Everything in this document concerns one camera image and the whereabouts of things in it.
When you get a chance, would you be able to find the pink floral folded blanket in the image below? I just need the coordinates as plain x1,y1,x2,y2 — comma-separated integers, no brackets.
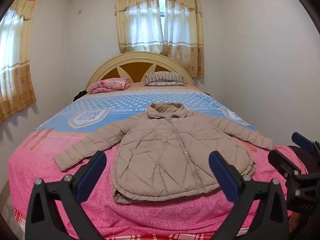
86,78,130,95

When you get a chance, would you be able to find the striped pillow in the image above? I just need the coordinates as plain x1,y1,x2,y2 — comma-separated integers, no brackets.
144,71,187,87

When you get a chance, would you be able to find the cream wooden headboard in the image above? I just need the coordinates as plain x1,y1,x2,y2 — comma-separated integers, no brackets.
86,51,197,93

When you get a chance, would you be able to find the yellow patterned side window curtain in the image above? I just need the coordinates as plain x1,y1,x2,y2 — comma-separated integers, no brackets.
0,0,40,124

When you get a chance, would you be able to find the yellow patterned curtain panel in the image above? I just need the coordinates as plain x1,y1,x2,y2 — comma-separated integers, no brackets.
115,0,165,54
164,0,204,78

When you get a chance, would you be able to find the dark red cloth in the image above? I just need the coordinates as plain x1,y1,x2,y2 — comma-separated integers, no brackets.
286,144,312,175

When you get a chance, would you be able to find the pink and blue printed bedsheet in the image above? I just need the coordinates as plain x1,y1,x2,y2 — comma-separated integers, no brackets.
7,84,308,240

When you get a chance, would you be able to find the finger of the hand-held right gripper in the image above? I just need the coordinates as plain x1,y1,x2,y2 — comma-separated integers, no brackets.
291,132,320,155
267,149,308,182

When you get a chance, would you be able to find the beige quilted puffer jacket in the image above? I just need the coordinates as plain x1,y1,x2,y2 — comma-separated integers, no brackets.
53,102,274,203

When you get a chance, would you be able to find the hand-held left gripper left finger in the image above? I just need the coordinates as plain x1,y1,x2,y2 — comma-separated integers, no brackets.
25,151,108,240

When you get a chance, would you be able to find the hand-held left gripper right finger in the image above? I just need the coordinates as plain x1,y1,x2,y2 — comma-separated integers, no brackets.
209,151,290,240

